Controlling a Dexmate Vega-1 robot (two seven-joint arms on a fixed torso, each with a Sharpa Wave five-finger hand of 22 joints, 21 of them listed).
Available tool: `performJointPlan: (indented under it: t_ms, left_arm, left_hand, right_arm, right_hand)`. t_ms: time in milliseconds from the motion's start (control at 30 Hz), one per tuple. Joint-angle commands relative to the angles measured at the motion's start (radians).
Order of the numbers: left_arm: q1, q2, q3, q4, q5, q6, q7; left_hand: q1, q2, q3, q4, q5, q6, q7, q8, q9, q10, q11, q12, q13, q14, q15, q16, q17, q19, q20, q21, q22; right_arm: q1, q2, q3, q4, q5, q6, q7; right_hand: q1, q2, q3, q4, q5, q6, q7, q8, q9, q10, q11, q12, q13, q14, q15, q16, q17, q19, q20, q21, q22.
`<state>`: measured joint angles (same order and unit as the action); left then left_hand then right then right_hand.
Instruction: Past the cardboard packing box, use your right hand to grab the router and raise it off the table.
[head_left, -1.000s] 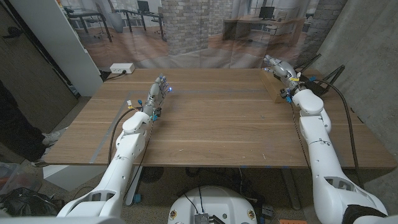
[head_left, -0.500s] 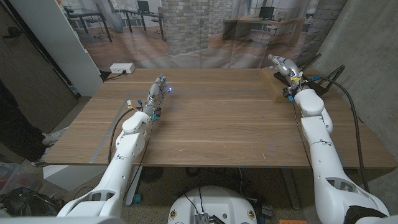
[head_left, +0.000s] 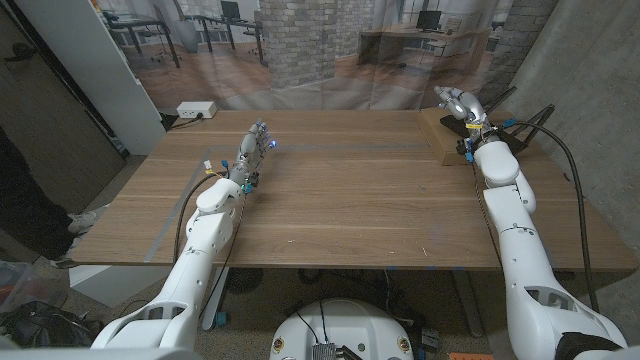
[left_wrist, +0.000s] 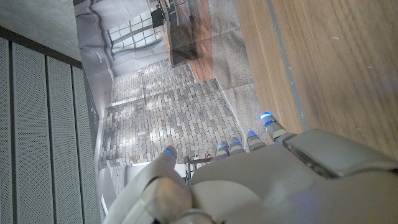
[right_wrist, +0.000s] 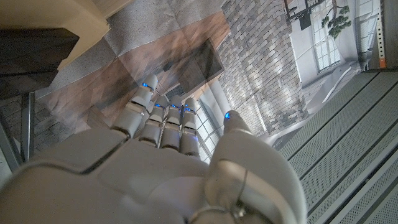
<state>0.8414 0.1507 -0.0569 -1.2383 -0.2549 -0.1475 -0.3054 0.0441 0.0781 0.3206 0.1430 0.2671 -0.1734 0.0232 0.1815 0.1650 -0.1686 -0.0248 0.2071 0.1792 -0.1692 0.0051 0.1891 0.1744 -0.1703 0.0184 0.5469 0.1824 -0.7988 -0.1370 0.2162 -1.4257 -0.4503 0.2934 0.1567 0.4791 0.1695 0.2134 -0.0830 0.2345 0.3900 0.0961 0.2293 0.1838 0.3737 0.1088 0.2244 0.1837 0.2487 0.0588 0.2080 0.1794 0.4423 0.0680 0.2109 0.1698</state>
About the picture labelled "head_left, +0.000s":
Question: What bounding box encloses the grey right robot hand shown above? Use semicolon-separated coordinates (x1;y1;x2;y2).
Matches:
433;85;494;146

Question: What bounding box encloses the printed office backdrop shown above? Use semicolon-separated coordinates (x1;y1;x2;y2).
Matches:
92;0;559;112

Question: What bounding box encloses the black power strip cable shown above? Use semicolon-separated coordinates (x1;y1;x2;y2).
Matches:
162;113;204;132

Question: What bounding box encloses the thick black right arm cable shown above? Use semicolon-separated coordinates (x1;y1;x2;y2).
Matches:
502;119;601;314

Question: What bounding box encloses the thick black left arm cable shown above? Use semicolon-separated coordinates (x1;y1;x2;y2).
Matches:
172;172;229;264

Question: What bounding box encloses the white power strip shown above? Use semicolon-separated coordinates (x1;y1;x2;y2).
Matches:
176;101;218;120

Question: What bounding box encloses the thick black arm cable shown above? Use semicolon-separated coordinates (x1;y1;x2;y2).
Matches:
502;119;601;314
172;172;229;264

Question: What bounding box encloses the white partition panel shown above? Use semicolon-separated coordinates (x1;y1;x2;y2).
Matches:
14;0;167;156

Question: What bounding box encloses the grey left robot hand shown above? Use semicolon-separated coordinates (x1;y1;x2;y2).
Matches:
227;118;278;194

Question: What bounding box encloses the black bag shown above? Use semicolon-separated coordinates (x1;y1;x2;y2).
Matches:
0;299;104;349

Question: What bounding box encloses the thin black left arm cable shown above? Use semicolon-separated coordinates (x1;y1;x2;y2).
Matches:
198;194;250;321

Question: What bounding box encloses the black router with antennas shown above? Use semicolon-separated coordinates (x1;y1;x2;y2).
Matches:
439;85;557;156

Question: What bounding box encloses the flat cardboard packing box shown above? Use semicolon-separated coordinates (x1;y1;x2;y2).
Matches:
417;106;516;167

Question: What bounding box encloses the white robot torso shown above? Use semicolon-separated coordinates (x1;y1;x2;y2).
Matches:
269;298;415;360

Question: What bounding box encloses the grey metal table leg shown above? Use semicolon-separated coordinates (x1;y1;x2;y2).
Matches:
202;267;231;331
452;269;485;337

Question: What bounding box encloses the white flat board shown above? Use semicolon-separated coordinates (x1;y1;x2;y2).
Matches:
68;264;174;308

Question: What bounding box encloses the dark wooden door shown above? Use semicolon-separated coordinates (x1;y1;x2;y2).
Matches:
0;0;126;216

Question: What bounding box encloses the clear plastic container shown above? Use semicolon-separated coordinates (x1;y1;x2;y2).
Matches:
0;259;66;314

